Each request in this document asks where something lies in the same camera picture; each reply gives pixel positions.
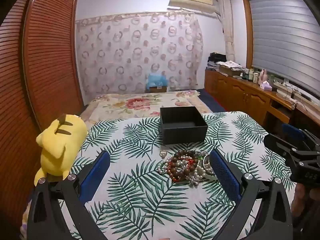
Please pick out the white power strip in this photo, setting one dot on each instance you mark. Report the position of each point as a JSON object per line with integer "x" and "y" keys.
{"x": 287, "y": 90}

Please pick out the person's right hand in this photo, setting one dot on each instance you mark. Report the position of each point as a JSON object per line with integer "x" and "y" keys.
{"x": 301, "y": 200}

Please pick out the group of small bottles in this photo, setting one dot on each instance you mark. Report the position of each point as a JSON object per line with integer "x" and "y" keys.
{"x": 251, "y": 76}

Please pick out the cardboard box with cloth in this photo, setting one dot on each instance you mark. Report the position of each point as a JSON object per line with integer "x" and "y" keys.
{"x": 228, "y": 68}

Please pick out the pale green bangle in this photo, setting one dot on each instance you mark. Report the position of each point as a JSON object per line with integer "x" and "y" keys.
{"x": 206, "y": 173}

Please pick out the pink tissue box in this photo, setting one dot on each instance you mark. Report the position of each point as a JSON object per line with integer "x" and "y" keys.
{"x": 265, "y": 86}

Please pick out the yellow plush toy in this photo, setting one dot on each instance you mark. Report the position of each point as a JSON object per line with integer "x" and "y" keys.
{"x": 62, "y": 145}

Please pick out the blue plush toy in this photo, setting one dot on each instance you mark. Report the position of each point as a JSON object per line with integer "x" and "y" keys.
{"x": 156, "y": 80}

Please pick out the small wooden box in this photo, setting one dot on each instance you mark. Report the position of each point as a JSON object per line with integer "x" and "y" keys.
{"x": 156, "y": 89}

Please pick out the stack of folded clothes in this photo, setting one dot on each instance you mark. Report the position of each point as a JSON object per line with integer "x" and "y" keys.
{"x": 215, "y": 60}

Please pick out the beige corner curtain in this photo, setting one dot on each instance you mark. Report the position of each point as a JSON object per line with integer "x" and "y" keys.
{"x": 227, "y": 30}

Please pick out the wooden louvered wardrobe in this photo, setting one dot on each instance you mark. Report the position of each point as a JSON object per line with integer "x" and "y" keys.
{"x": 37, "y": 67}

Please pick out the circle-patterned curtain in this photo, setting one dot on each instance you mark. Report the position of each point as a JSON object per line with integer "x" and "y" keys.
{"x": 130, "y": 55}

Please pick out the navy bed sheet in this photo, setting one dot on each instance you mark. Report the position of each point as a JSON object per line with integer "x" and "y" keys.
{"x": 211, "y": 100}

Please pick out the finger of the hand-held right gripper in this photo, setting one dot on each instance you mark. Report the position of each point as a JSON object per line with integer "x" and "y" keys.
{"x": 277, "y": 142}
{"x": 292, "y": 130}

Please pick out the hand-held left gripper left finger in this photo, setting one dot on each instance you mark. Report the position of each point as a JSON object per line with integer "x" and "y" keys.
{"x": 98, "y": 172}

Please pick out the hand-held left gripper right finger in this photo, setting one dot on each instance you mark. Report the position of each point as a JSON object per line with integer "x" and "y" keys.
{"x": 223, "y": 172}

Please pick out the leaf-print tablecloth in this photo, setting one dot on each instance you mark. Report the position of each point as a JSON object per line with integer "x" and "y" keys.
{"x": 150, "y": 200}

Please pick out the pink figurine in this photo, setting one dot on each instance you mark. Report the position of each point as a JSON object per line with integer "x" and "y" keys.
{"x": 263, "y": 76}

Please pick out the black square box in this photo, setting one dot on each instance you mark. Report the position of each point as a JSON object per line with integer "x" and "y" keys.
{"x": 183, "y": 130}

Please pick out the floral bedspread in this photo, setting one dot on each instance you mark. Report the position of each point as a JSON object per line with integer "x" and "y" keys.
{"x": 135, "y": 105}

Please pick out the grey window blind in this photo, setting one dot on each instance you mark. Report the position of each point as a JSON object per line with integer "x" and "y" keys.
{"x": 282, "y": 37}

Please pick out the wooden cabinet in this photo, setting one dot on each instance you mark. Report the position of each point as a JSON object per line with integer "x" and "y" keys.
{"x": 240, "y": 95}

